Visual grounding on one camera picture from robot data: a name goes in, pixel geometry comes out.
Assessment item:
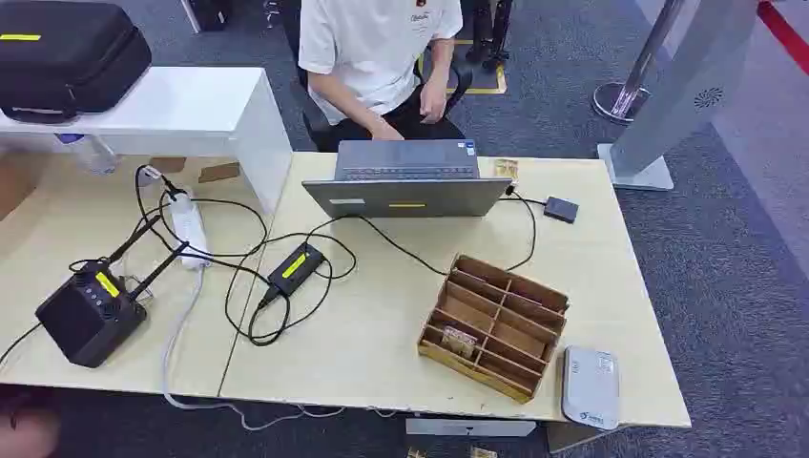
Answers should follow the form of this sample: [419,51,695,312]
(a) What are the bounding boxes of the person's right hand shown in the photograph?
[368,121,405,142]

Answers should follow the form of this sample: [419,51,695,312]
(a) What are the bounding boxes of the person's left hand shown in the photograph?
[419,80,449,126]

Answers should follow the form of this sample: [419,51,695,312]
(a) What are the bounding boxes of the yellow tree print card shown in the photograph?
[440,325,480,361]

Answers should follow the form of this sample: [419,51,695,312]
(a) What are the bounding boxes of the yellow bordered floor mat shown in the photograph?
[416,38,508,96]

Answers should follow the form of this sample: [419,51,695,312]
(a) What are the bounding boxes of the grey laptop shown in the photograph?
[301,138,514,220]

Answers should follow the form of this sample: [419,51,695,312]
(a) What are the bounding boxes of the person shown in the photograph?
[297,0,467,155]

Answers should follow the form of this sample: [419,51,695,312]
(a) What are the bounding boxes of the black stand legs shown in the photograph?
[464,0,515,73]

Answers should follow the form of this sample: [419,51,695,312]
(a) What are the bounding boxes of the yellow printed card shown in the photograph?
[491,157,522,181]

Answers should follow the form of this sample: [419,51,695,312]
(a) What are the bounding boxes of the black power adapter yellow label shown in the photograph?
[265,242,327,298]

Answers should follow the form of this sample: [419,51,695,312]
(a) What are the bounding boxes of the small black drive box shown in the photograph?
[542,196,581,225]

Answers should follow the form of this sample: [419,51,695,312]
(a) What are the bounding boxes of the white raised shelf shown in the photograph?
[0,66,295,217]

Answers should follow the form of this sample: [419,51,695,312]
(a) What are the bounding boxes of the white power strip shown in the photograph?
[164,188,212,272]

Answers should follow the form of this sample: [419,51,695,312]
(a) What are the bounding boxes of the wooden card box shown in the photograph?
[416,253,570,406]

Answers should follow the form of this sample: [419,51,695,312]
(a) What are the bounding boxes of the grey kiosk stand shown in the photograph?
[596,0,760,193]

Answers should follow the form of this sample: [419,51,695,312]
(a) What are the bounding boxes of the clear water bottle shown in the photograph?
[55,133,122,177]

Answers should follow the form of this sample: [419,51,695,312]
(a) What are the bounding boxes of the silver bar under desk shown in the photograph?
[404,417,538,439]

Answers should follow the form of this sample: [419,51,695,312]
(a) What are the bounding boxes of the black carrying case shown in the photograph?
[0,0,154,125]

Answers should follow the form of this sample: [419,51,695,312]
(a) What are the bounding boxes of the white card reader device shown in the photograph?
[560,343,623,433]

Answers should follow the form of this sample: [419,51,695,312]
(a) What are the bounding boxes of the black router with antennas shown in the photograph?
[34,215,192,370]

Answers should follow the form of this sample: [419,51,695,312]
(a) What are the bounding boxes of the red barrier belt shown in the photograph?
[756,0,809,60]

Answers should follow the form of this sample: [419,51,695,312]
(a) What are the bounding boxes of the black laptop power cable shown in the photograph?
[302,184,539,280]

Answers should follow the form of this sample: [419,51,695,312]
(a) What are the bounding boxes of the black power strip cable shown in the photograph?
[133,164,271,261]

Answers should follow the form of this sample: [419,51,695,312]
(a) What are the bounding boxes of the chrome stanchion post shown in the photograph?
[591,0,688,127]

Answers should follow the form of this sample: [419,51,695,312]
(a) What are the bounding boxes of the black adapter mains cable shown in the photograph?
[223,234,359,348]

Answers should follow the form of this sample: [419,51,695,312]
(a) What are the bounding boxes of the white power strip cable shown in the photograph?
[160,267,401,433]

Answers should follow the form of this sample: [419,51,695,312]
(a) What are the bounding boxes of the black router cable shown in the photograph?
[0,322,43,368]

